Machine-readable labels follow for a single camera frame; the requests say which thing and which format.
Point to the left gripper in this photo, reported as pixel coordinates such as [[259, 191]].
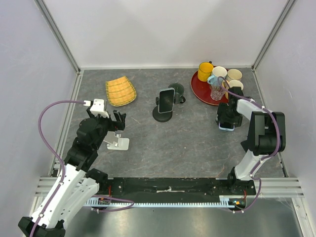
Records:
[[119, 124]]

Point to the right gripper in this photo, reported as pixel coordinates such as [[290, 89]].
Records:
[[237, 120]]

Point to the light blue case phone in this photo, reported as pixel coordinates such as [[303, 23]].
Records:
[[226, 126]]

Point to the red round tray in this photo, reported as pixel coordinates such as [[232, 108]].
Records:
[[202, 91]]

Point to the black round phone stand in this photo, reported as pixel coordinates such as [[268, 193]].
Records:
[[162, 117]]

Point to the clear case phone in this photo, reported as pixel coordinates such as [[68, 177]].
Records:
[[166, 100]]

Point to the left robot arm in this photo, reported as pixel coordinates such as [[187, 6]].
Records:
[[77, 181]]

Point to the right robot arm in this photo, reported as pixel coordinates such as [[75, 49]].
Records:
[[266, 134]]

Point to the white phone stand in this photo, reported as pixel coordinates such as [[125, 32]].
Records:
[[116, 142]]

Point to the clear drinking glass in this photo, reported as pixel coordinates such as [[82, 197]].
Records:
[[217, 92]]

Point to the yellow woven basket tray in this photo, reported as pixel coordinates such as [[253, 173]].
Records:
[[120, 91]]

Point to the pale yellow mug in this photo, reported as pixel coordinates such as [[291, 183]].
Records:
[[233, 83]]

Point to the cream mug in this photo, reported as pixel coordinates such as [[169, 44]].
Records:
[[234, 74]]

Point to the white light blue mug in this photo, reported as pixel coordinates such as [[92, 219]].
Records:
[[217, 72]]

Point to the dark green mug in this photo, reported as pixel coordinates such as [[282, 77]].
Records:
[[179, 93]]

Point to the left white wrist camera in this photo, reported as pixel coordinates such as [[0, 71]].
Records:
[[96, 108]]

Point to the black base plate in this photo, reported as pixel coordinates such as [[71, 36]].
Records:
[[175, 190]]

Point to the light blue cable duct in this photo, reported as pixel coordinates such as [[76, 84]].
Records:
[[98, 202]]

